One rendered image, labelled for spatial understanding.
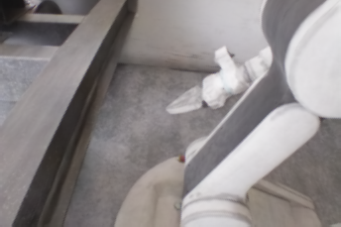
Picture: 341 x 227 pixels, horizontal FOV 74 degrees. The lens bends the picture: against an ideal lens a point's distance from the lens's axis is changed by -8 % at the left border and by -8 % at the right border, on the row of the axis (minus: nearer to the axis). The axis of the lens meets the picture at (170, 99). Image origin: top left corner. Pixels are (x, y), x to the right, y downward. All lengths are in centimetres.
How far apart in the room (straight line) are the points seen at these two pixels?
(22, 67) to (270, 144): 82
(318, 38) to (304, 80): 5
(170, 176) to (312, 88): 64
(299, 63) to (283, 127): 13
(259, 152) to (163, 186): 49
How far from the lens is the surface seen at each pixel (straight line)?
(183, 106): 69
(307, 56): 29
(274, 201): 80
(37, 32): 127
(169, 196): 89
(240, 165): 45
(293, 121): 40
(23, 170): 55
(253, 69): 64
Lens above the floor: 107
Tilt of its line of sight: 38 degrees down
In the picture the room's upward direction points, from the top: 6 degrees clockwise
